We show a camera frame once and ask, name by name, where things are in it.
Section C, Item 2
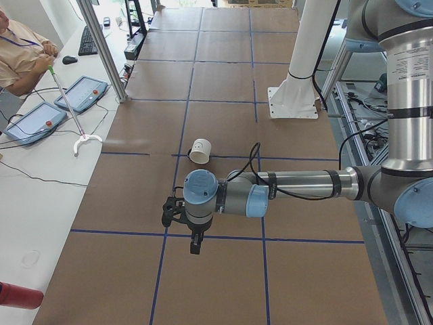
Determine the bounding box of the far blue teach pendant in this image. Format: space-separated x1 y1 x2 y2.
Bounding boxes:
64 76 108 114

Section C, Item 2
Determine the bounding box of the white reacher grabber stick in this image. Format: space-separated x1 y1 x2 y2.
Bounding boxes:
48 65 102 157

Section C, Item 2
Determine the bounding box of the green power drill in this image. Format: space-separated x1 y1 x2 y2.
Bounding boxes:
374 73 388 93

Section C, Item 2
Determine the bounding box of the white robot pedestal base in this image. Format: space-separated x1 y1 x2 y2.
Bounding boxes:
268 0 340 119

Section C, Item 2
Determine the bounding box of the white smiley mug black handle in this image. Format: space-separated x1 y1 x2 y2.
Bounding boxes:
188 138 212 165

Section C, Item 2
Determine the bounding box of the near blue teach pendant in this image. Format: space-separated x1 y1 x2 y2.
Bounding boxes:
4 102 67 146

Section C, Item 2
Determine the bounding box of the black pendant cable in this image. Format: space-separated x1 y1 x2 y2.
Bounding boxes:
0 87 118 187

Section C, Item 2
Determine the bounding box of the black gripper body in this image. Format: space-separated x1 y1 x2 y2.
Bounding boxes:
191 228 204 243

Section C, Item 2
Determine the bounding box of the aluminium frame post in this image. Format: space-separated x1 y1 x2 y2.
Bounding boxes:
76 0 127 103

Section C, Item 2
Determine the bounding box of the red cylinder bottle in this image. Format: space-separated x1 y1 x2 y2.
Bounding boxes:
1 282 44 309

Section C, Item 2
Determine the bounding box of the black computer mouse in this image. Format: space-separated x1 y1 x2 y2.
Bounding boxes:
62 56 78 65

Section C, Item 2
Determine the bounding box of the aluminium side frame rail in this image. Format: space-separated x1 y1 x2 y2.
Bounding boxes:
333 50 433 325

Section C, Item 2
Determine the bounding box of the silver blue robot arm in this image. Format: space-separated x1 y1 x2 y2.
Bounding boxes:
182 1 432 254

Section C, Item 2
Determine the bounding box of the black keyboard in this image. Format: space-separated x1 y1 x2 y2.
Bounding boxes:
78 26 97 56

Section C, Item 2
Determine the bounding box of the blue teach pendant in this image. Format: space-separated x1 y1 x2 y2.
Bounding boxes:
64 76 108 114
4 102 67 146

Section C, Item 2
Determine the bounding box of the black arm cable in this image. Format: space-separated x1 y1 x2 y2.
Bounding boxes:
236 142 390 201

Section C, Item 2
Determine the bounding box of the person in beige shirt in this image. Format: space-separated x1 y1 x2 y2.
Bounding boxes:
1 12 59 97

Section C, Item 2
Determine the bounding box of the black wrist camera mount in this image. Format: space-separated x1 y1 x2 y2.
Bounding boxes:
162 196 187 228

